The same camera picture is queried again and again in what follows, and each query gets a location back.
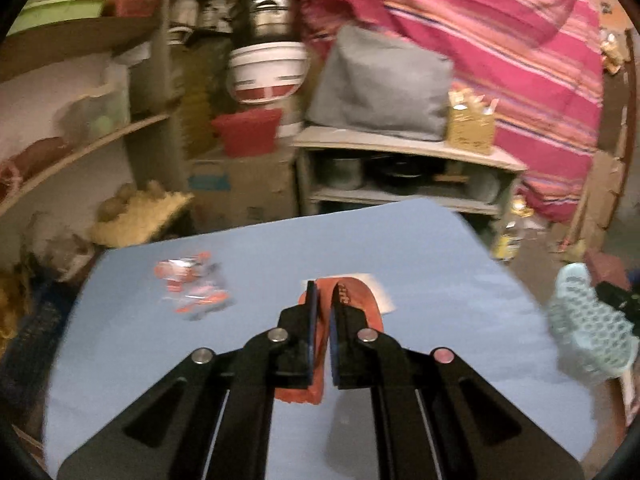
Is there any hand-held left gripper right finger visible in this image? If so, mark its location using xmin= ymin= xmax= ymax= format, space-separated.
xmin=327 ymin=287 xmax=586 ymax=480

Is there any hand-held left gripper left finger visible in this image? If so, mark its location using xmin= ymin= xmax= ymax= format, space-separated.
xmin=57 ymin=280 xmax=321 ymax=480

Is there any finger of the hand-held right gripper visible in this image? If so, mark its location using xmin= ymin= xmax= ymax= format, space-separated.
xmin=595 ymin=280 xmax=640 ymax=338

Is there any teal plastic basket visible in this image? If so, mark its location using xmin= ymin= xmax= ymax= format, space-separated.
xmin=545 ymin=261 xmax=640 ymax=386

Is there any cardboard sheet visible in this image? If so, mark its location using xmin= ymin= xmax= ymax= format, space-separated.
xmin=565 ymin=25 xmax=636 ymax=261

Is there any pink snack wrapper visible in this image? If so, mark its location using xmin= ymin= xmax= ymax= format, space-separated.
xmin=162 ymin=280 xmax=236 ymax=322

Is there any clear bottle yellow label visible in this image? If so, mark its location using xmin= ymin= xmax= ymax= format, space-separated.
xmin=490 ymin=210 xmax=526 ymax=263

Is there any orange black snack wrapper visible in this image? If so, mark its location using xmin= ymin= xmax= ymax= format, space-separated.
xmin=152 ymin=252 xmax=223 ymax=286

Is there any cardboard box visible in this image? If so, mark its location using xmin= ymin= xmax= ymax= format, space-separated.
xmin=187 ymin=155 xmax=301 ymax=233

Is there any metal pot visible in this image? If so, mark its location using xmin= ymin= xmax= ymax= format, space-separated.
xmin=317 ymin=156 xmax=363 ymax=191

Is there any dark frying pan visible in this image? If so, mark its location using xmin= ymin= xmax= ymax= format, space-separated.
xmin=370 ymin=155 xmax=443 ymax=183

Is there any grey shelf unit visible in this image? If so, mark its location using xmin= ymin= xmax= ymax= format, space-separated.
xmin=290 ymin=126 xmax=528 ymax=221

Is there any yellow fabric bundle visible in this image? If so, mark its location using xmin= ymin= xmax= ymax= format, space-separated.
xmin=90 ymin=190 xmax=196 ymax=248

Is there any red plastic basket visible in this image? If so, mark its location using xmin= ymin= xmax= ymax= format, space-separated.
xmin=210 ymin=107 xmax=283 ymax=158

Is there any grey cushion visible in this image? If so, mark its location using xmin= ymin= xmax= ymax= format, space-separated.
xmin=305 ymin=24 xmax=455 ymax=142

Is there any yellow oil bottle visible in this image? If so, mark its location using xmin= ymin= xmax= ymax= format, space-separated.
xmin=177 ymin=40 xmax=226 ymax=158

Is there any white red plastic bucket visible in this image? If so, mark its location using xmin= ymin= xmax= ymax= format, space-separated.
xmin=225 ymin=42 xmax=308 ymax=106

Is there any pink striped blanket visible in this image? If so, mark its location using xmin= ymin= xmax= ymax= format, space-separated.
xmin=277 ymin=0 xmax=606 ymax=223

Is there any curved wooden shelf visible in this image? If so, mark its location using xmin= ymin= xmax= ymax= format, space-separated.
xmin=0 ymin=0 xmax=176 ymax=216

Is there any steel canister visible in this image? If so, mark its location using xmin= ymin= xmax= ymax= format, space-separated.
xmin=230 ymin=0 xmax=301 ymax=48

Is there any green plastic bowl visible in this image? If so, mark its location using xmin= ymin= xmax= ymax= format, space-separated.
xmin=7 ymin=0 xmax=108 ymax=36

